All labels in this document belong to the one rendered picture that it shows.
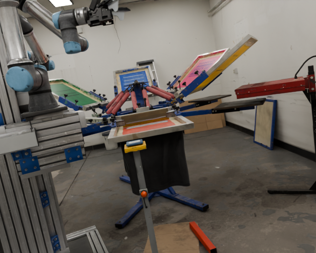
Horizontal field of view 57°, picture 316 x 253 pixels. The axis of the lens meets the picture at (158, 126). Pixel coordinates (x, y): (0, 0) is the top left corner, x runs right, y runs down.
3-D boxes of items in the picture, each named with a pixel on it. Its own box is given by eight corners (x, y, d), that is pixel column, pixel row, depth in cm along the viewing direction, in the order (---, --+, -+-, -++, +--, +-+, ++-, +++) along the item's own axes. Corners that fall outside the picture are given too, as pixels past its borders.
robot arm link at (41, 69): (54, 89, 161) (49, 64, 159) (44, 90, 148) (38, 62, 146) (34, 92, 162) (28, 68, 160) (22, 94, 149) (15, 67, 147)
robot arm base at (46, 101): (28, 112, 148) (24, 93, 146) (29, 111, 162) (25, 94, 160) (59, 107, 153) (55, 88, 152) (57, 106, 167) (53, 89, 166)
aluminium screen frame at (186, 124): (194, 128, 197) (193, 122, 196) (108, 144, 192) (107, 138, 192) (175, 115, 274) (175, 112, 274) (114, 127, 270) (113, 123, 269)
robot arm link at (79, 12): (79, 11, 140) (72, 5, 131) (88, 10, 139) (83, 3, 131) (81, 27, 140) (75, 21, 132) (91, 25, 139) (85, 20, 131)
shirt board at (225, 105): (267, 105, 299) (266, 97, 298) (264, 111, 263) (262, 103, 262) (150, 118, 356) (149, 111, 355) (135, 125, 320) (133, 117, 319)
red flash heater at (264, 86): (308, 86, 283) (306, 74, 281) (310, 91, 242) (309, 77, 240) (243, 95, 309) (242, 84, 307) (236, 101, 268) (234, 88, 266)
